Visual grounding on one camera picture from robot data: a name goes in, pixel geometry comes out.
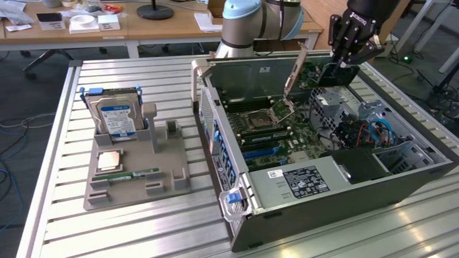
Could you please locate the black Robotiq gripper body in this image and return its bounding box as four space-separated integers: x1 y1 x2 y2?
340 0 400 34

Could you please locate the low-profile graphics card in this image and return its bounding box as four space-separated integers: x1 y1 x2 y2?
281 41 360 98

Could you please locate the small white floor unit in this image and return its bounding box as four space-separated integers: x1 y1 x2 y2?
380 33 398 59

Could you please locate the wooden cabinet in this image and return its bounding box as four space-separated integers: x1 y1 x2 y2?
298 0 412 62

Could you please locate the silver drive cage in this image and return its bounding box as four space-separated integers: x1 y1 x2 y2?
308 85 390 124

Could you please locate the black equipment stand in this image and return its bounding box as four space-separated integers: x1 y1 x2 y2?
429 60 459 121

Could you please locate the metal socket cover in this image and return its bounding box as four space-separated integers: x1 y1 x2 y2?
270 96 297 119

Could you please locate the brown cardboard box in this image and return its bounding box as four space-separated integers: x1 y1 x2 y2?
206 0 226 18

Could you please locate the white paper stack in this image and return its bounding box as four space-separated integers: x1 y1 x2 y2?
193 12 225 33

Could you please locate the CPU socket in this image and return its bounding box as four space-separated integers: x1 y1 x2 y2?
242 110 278 131

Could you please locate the silver disk bay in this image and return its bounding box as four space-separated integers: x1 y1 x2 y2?
370 140 434 175

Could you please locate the black plastic shroud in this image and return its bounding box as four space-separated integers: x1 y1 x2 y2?
330 147 392 185

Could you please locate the black lamp base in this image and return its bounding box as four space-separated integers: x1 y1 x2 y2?
135 0 174 21

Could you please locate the open black PC case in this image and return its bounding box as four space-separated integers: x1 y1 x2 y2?
190 52 459 253

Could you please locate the white cube box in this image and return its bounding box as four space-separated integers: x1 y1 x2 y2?
97 15 119 32

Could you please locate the hard disk in blue carrier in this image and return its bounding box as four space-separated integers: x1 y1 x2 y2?
78 83 145 142

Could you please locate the dark small item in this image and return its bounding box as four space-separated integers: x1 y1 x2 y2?
79 0 103 13

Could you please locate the flat white box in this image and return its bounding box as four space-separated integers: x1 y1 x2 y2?
67 20 101 35

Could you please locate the grey plastic parts rack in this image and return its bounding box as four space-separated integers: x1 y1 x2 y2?
82 103 192 211

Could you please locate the white bowl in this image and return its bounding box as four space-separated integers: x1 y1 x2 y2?
70 15 94 25

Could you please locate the green RAM stick bare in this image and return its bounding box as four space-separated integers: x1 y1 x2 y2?
91 168 159 181

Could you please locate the silver CPU chip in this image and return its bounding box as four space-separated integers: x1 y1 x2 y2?
97 150 121 170

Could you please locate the black and white box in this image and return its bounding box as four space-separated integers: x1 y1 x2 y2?
34 12 65 31

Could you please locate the black chair base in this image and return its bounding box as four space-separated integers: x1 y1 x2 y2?
21 47 107 81

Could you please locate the clear plastic bag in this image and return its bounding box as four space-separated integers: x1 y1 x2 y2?
0 1 35 25

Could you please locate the white table frame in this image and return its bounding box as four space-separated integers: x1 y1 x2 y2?
390 0 459 74

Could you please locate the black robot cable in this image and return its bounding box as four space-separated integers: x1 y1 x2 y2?
276 0 288 40

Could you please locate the blue data wire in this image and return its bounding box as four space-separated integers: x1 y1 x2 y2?
368 118 397 148

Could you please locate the red wire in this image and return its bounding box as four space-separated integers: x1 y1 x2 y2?
357 122 372 147

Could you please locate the grey floor cable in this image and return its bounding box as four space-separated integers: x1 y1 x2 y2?
0 112 54 129

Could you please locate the blue floor cable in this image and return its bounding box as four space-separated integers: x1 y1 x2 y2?
0 128 29 231

